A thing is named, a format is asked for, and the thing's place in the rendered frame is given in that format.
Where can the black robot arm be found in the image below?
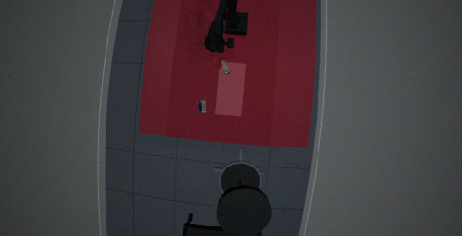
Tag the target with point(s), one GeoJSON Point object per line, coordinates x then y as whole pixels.
{"type": "Point", "coordinates": [217, 26]}

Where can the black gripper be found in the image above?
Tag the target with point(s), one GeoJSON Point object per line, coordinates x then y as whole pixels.
{"type": "Point", "coordinates": [230, 42]}

